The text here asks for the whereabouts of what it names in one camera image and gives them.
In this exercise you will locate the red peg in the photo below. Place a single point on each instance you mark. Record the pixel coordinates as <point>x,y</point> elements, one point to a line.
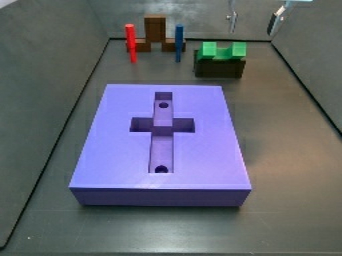
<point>131,44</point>

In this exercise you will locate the brown T-shaped block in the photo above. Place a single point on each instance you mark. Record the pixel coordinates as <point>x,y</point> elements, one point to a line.
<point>155,35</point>

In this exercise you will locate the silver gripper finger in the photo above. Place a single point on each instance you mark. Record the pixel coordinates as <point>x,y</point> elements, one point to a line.
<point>278,17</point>
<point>231,16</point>

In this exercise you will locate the black fixture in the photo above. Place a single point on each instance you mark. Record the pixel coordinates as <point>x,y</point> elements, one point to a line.
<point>207,68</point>

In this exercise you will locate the blue peg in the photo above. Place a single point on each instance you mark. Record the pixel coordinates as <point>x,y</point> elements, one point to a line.
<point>178,42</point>

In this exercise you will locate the purple board with cross slot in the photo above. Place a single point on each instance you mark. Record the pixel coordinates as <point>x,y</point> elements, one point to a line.
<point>162,149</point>

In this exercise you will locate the green U-shaped block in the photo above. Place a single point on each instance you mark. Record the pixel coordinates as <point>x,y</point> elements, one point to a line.
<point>211,51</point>

